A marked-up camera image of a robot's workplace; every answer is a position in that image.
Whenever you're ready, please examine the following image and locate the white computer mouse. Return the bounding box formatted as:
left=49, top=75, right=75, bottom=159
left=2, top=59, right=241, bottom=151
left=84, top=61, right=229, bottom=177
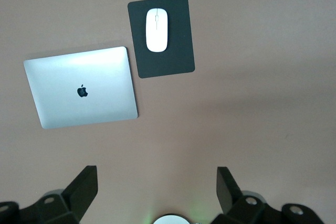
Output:
left=145, top=7, right=169, bottom=53

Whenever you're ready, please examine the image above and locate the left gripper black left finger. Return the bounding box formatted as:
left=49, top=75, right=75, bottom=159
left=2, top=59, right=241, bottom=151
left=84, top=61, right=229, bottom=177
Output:
left=0, top=165, right=99, bottom=224

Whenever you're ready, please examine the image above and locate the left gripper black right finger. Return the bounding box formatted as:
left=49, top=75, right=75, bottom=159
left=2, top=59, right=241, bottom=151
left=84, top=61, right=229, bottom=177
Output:
left=211, top=166, right=323, bottom=224

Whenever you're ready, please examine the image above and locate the black mouse pad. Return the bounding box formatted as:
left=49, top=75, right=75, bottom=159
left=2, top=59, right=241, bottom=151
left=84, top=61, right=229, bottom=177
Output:
left=127, top=0, right=196, bottom=79

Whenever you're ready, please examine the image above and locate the brown table cover cloth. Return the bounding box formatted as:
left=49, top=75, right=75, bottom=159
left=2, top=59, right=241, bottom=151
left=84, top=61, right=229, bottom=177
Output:
left=0, top=0, right=336, bottom=224

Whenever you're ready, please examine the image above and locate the silver laptop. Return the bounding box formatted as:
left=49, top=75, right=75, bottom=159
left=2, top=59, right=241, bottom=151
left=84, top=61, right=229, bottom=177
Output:
left=23, top=46, right=139, bottom=130

